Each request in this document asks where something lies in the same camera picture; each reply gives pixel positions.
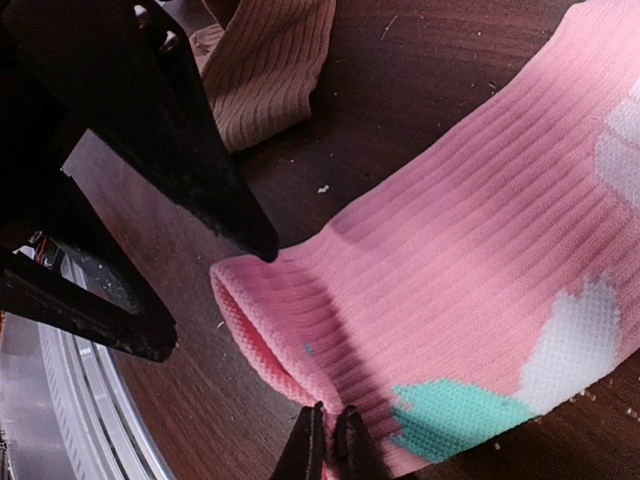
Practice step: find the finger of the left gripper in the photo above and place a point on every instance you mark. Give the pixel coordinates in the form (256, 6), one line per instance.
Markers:
(62, 267)
(126, 70)

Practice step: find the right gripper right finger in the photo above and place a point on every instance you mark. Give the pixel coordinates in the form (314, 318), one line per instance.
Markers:
(355, 453)

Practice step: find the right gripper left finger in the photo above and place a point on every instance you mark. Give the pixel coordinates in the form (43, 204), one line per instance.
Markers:
(303, 455)

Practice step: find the pink patterned sock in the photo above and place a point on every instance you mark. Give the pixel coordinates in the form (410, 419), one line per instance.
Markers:
(487, 281)

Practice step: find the tan ribbed sock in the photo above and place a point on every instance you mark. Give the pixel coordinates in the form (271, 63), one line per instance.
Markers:
(260, 62)

